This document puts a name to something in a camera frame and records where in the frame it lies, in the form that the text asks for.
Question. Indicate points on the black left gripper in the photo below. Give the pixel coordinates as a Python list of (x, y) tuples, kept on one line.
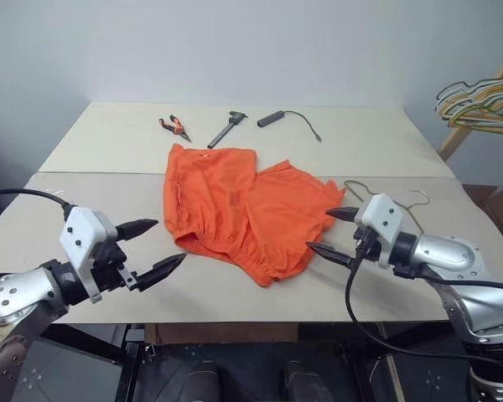
[(109, 264)]

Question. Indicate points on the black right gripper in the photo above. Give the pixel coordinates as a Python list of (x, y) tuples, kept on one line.
[(365, 245)]

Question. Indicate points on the orange shorts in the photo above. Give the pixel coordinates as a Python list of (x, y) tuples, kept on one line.
[(218, 201)]

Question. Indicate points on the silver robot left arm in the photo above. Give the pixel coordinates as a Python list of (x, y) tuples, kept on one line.
[(21, 289)]

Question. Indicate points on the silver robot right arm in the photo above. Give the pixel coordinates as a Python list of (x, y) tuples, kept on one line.
[(444, 251)]

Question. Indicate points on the brown board under table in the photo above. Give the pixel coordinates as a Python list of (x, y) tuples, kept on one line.
[(222, 333)]

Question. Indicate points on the black grey caliper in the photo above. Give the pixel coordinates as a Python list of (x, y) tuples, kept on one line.
[(222, 132)]

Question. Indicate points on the dark rounded shape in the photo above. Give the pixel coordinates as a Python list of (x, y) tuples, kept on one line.
[(301, 383), (195, 383)]

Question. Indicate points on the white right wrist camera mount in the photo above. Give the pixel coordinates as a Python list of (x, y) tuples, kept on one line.
[(381, 218)]

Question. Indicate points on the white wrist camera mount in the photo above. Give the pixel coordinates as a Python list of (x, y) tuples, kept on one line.
[(84, 230), (381, 218)]

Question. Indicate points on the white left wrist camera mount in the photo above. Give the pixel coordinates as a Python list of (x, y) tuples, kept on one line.
[(84, 230)]

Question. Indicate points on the black metal table frame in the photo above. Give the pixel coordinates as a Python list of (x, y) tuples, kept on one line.
[(92, 347)]

